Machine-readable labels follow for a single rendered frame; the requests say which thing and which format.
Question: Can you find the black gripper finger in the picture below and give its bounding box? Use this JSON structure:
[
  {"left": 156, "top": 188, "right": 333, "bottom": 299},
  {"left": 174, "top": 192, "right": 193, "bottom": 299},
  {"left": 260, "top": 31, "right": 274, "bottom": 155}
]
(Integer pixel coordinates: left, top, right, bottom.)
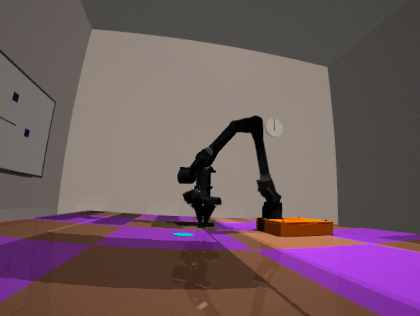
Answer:
[
  {"left": 191, "top": 206, "right": 203, "bottom": 222},
  {"left": 200, "top": 206, "right": 217, "bottom": 224}
]

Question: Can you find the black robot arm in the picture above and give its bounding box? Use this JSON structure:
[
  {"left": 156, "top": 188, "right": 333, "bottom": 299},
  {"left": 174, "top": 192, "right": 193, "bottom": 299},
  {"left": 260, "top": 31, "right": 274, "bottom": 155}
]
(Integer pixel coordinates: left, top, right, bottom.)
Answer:
[{"left": 177, "top": 116, "right": 284, "bottom": 219}]

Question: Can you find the green rectangular post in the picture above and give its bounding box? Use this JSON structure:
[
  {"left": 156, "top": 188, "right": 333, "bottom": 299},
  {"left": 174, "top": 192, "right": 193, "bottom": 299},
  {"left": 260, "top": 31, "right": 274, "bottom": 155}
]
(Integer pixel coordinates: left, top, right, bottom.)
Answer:
[{"left": 197, "top": 222, "right": 214, "bottom": 227}]

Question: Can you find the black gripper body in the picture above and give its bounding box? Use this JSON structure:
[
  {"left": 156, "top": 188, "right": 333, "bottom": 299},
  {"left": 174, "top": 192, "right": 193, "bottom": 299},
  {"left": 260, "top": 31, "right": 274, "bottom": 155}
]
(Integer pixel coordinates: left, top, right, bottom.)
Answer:
[{"left": 187, "top": 183, "right": 221, "bottom": 206}]

